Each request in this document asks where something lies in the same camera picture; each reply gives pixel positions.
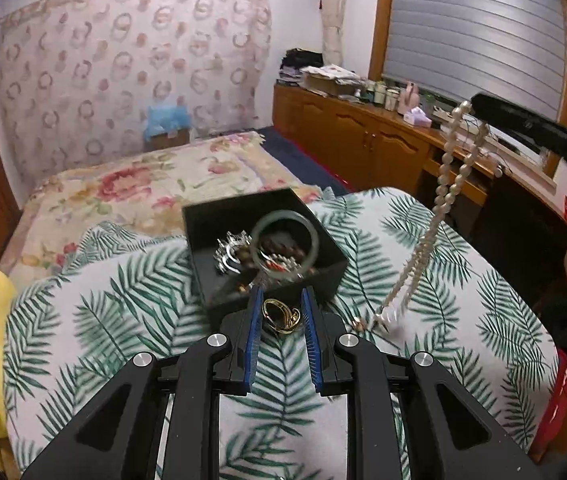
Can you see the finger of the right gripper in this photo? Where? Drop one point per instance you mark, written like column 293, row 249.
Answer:
column 520, row 123

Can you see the grey window blind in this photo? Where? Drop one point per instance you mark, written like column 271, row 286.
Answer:
column 514, row 49

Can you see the cream side curtain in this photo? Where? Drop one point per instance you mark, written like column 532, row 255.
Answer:
column 332, row 18

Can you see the blue bag on cardboard box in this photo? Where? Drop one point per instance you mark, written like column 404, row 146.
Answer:
column 167, row 127

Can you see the black jewelry box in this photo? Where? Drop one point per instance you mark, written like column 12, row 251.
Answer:
column 223, row 294

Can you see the stack of folded clothes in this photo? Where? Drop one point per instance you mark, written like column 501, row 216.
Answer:
column 305, row 69

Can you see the pink tissue box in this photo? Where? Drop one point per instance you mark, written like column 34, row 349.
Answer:
column 417, row 117

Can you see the silver crystal hair clip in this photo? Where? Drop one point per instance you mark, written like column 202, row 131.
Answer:
column 233, row 254

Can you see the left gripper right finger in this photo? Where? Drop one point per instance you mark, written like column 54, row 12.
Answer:
column 331, row 375

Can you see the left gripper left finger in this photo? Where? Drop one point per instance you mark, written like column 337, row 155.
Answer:
column 235, row 372

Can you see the wooden sideboard cabinet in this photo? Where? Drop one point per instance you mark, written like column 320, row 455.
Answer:
column 367, row 147

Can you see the gold ring jewelry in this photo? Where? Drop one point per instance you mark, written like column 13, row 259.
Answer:
column 279, row 317

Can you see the circle pattern curtain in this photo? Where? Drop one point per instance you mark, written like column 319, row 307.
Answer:
column 80, row 79

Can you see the palm leaf tablecloth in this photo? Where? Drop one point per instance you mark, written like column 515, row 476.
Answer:
column 117, row 292

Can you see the floral bed quilt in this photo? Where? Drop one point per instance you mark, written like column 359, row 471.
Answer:
column 143, row 193

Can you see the green jade bangle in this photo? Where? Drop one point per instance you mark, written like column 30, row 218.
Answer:
column 285, row 245

